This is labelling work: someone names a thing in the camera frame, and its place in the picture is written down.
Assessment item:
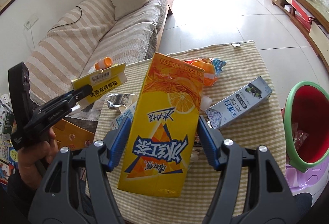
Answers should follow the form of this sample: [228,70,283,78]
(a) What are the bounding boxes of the yellow medicine box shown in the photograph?
[71,63,127,108]

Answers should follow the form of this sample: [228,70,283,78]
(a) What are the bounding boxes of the white blue milk carton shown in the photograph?
[110,102,137,131]

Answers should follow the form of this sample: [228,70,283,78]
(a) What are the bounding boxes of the patterned crushed paper carton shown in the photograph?
[105,93,138,113]

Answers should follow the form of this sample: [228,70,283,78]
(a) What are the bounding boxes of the yellow orange juice carton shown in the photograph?
[118,53,204,197]

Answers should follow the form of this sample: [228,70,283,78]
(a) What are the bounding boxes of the grey toothpaste box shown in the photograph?
[205,76,272,130]

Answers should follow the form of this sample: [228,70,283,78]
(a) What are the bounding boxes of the orange plastic snack bag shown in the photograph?
[185,58,226,87]

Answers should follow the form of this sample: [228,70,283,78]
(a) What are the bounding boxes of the clear plastic bottle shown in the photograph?
[200,95,212,112]

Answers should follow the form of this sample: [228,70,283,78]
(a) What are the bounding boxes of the red green trash bin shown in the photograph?
[282,81,328,173]

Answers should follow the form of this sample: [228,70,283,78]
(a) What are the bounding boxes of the person's left hand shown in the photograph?
[18,128,59,190]

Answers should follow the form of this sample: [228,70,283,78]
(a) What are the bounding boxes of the orange capped small bottle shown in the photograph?
[88,57,113,73]

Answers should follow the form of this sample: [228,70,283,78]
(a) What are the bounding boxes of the striped beige sofa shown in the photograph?
[26,0,167,106]

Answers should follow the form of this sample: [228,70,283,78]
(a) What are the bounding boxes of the purple plastic stool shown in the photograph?
[285,157,328,200]

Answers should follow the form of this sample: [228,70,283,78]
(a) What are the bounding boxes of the wooden tv cabinet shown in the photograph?
[277,0,328,68]

